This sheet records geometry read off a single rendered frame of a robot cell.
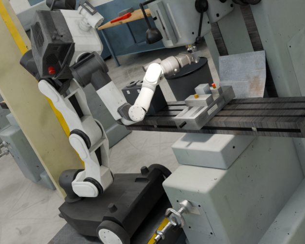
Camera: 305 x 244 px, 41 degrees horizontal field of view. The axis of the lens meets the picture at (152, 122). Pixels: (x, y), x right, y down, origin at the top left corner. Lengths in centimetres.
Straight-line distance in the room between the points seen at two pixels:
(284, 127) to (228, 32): 77
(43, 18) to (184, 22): 65
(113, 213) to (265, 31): 129
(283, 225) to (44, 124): 207
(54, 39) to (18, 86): 157
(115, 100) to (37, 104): 169
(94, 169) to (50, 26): 90
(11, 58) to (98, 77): 165
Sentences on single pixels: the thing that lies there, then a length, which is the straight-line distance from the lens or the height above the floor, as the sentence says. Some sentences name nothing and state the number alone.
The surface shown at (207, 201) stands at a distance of 199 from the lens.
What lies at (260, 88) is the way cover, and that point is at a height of 89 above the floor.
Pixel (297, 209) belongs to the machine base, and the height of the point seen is 20.
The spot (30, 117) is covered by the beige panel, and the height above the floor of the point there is 99.
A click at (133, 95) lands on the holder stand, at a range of 252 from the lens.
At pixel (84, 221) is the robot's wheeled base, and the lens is 250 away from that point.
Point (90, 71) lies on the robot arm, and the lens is 184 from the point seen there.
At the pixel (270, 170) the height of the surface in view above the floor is 47.
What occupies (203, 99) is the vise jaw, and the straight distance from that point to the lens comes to 209.
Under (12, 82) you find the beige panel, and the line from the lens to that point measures 339.
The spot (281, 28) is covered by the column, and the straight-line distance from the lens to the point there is 235.
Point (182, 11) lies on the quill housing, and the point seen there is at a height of 147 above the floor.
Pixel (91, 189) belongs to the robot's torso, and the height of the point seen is 69.
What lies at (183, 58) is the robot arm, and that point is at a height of 125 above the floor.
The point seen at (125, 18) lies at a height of 90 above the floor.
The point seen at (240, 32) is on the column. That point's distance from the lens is 236.
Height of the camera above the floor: 176
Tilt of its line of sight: 21 degrees down
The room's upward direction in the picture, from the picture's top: 24 degrees counter-clockwise
